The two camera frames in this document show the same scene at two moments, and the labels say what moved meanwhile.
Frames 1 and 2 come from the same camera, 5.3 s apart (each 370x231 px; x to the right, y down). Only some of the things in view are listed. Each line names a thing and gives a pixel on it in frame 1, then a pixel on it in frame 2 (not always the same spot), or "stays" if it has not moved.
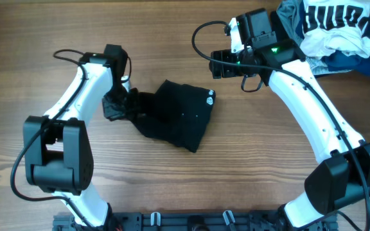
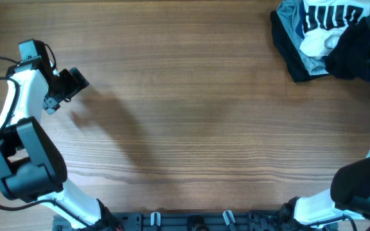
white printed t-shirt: (330, 26) stays
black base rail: (194, 221) stays
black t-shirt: (177, 113) to (350, 58)
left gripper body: (114, 106) to (66, 87)
